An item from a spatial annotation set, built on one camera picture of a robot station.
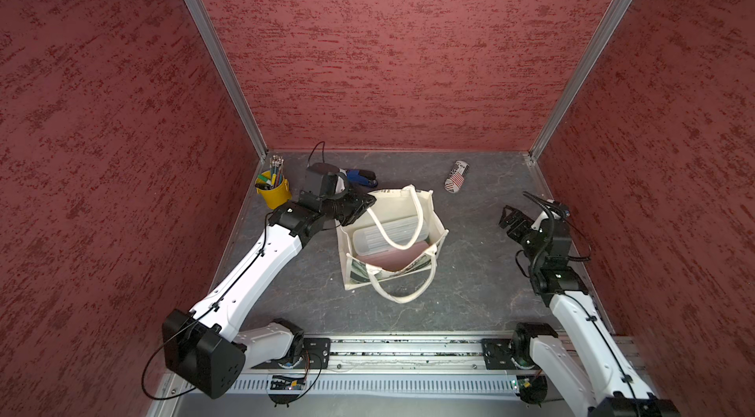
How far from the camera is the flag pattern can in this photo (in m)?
1.09

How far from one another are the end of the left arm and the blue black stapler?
1.09ft

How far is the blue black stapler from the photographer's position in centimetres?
109

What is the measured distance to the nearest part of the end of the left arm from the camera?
0.57m

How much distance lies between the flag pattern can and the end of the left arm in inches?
16.8

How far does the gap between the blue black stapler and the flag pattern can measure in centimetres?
28
